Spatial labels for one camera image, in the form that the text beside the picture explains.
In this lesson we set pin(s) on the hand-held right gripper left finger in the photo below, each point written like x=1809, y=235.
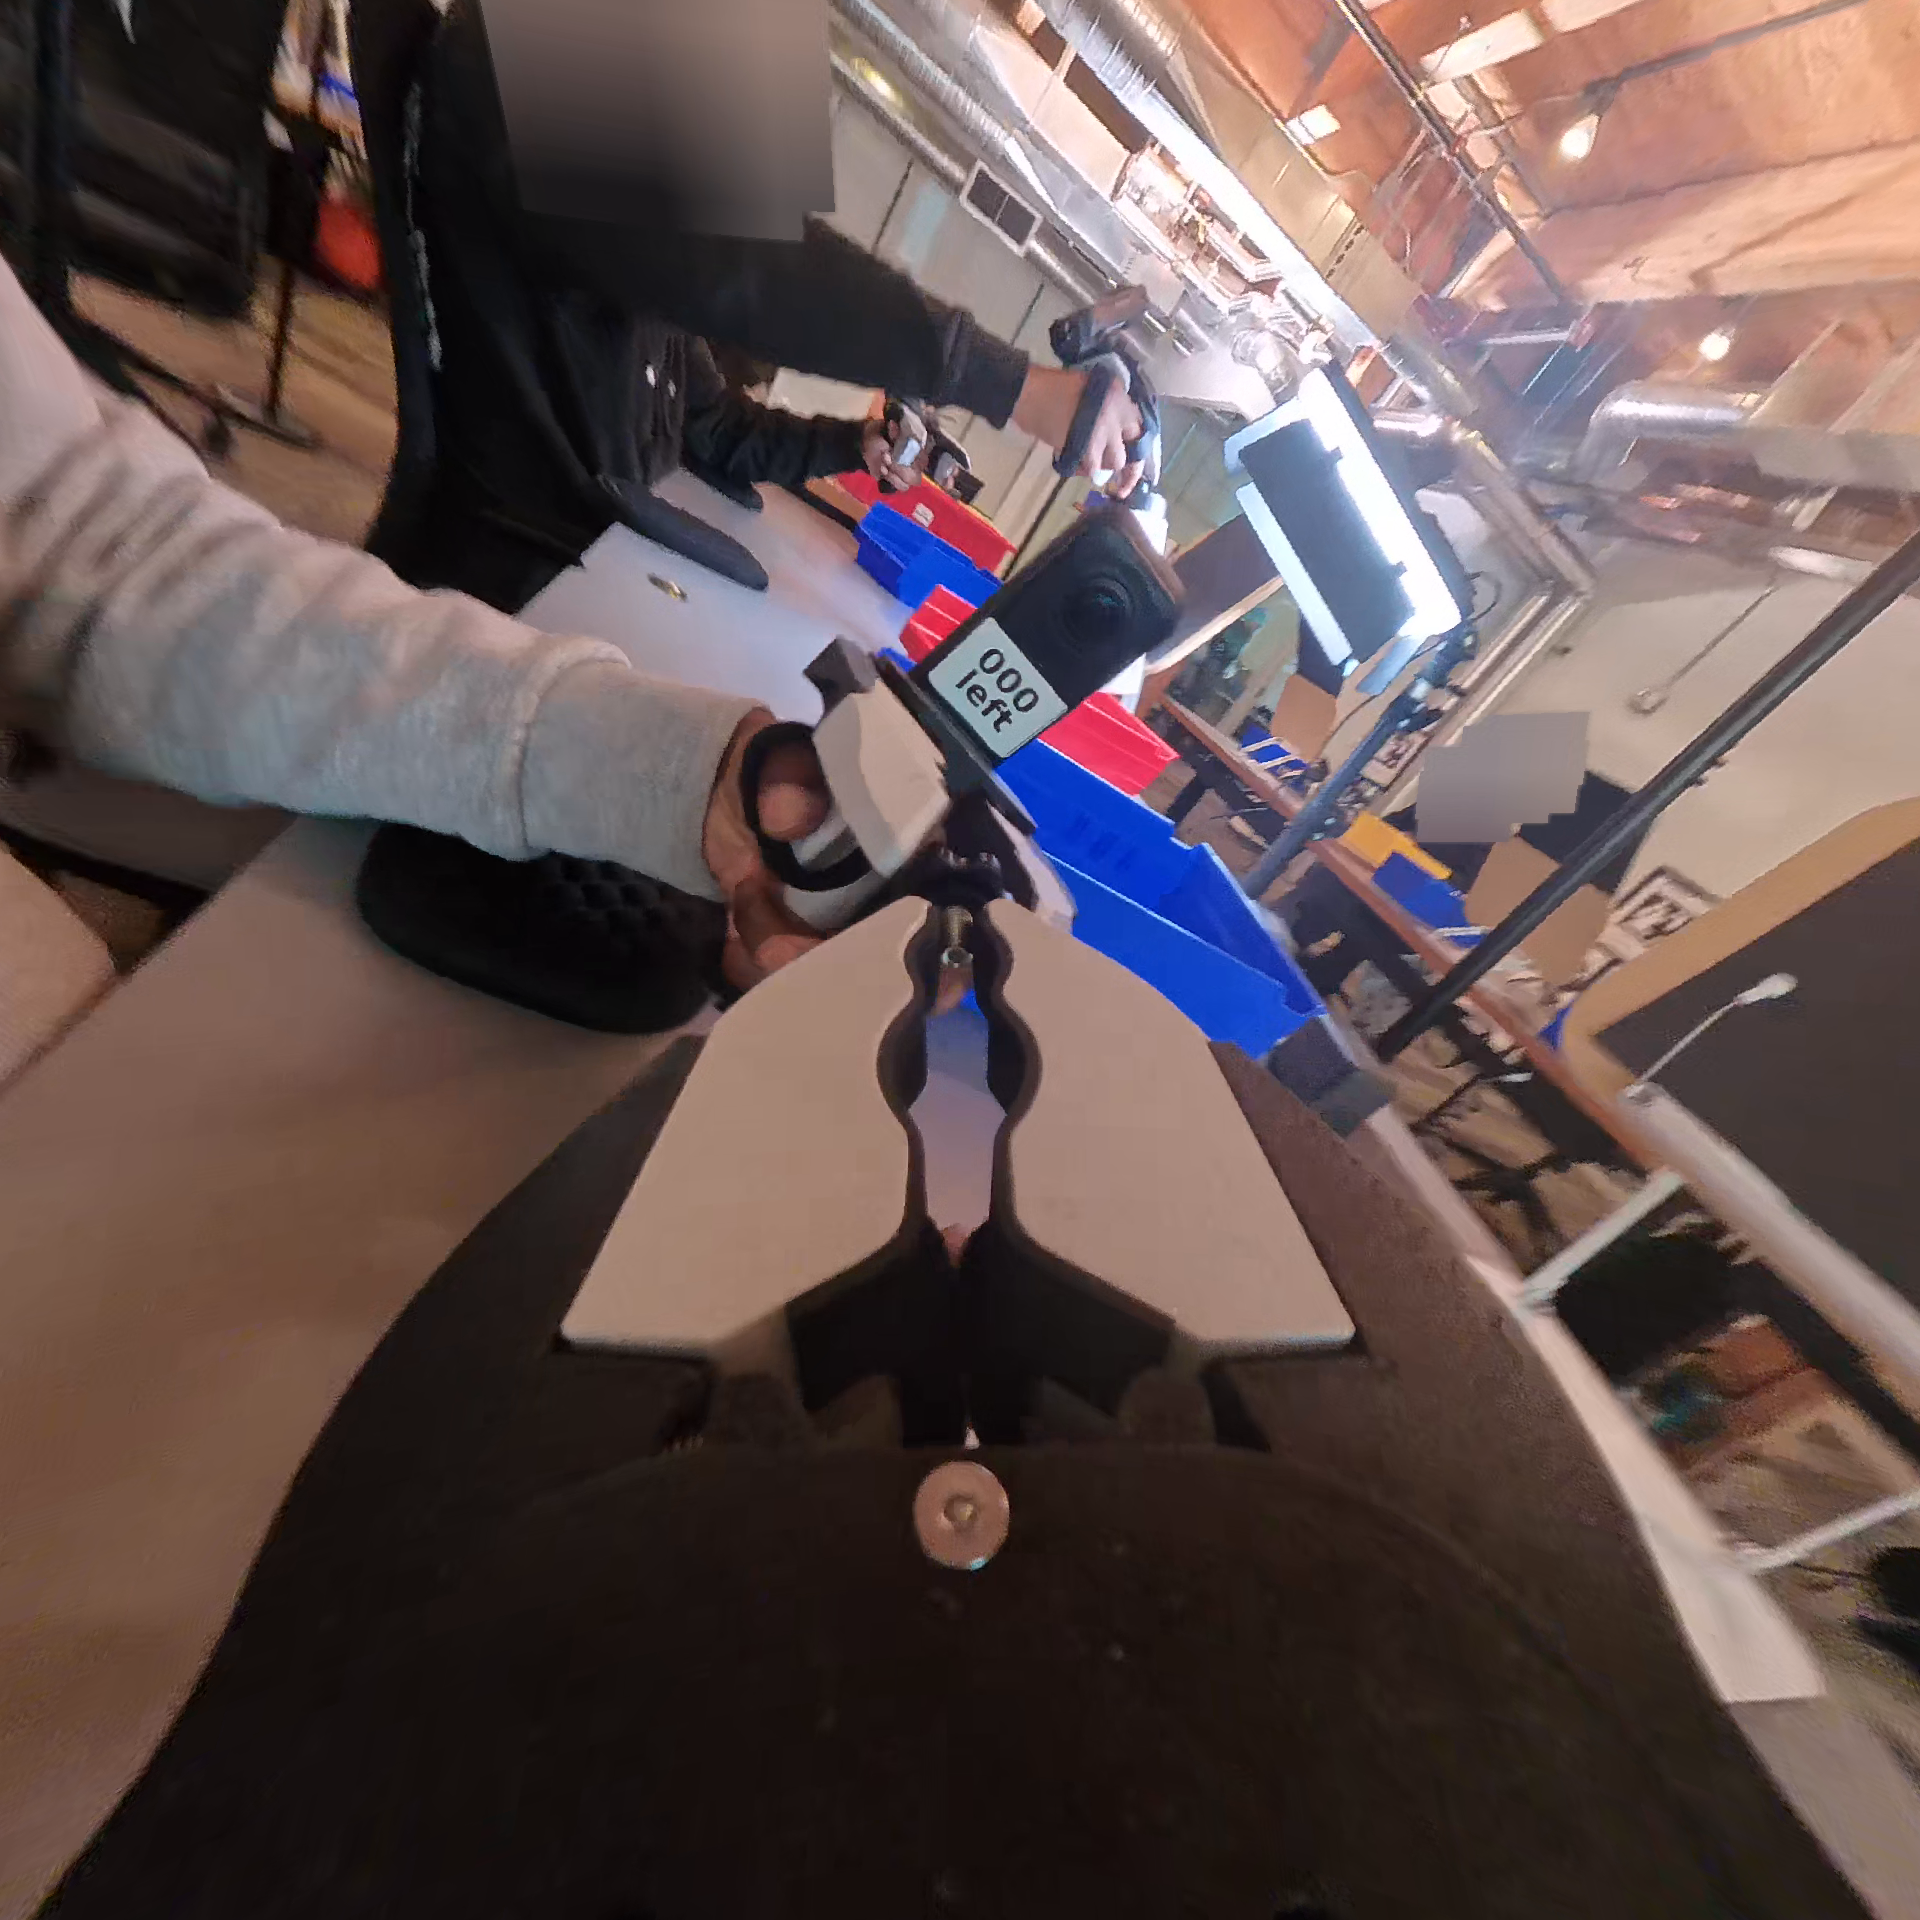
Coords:
x=763, y=1184

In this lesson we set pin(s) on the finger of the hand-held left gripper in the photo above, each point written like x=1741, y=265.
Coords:
x=886, y=780

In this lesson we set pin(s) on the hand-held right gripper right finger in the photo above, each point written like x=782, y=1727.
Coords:
x=1154, y=1184

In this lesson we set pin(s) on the person's left forearm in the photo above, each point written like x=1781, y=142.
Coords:
x=376, y=676

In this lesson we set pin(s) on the long wooden desk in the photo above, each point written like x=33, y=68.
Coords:
x=1499, y=1017

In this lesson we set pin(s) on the grey desk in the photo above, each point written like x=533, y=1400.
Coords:
x=224, y=1201

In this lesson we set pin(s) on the person's left hand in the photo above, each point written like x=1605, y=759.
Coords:
x=725, y=839

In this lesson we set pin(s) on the red plastic bin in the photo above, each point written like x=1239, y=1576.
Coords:
x=1109, y=735
x=944, y=510

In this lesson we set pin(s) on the grey power adapter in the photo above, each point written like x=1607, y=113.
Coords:
x=1328, y=1072

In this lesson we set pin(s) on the studio light panel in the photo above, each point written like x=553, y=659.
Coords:
x=1335, y=525

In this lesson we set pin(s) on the blue plastic bin with tag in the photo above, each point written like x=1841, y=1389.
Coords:
x=1154, y=916

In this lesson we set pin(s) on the black light stand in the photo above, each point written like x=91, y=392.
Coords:
x=1350, y=764

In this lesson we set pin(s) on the black wrist rest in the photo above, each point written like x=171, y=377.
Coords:
x=690, y=541
x=523, y=931

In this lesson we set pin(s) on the yellow plastic bin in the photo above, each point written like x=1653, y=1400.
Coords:
x=1395, y=848

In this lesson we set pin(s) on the fiducial tag sign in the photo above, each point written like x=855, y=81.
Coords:
x=1665, y=908

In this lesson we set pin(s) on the black stand pole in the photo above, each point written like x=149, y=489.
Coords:
x=1650, y=798

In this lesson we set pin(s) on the white board stand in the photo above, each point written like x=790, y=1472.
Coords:
x=1785, y=1260

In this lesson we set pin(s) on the ceiling spot lamp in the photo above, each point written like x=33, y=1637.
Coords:
x=1713, y=347
x=1576, y=139

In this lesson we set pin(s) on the wall vent grille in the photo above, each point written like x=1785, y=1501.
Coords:
x=1002, y=206

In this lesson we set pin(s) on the silver ceiling duct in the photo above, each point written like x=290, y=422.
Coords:
x=961, y=76

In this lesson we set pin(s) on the round silver duct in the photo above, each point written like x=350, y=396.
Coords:
x=1674, y=429

